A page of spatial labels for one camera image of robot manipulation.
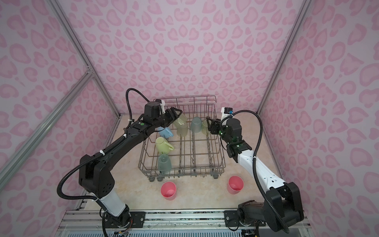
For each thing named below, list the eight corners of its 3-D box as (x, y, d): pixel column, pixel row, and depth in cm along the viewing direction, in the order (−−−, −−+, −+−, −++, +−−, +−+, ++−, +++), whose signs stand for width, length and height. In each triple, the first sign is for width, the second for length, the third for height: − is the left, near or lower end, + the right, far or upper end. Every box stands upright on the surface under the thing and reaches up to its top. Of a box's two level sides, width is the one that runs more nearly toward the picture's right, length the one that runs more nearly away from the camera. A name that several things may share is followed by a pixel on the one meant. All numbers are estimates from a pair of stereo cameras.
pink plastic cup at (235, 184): (227, 196, 83) (230, 190, 74) (225, 182, 87) (228, 175, 79) (240, 196, 83) (245, 190, 74) (237, 182, 87) (242, 175, 79)
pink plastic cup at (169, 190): (163, 200, 81) (160, 194, 73) (165, 188, 85) (161, 181, 77) (175, 200, 81) (173, 194, 73) (176, 188, 85) (174, 181, 77)
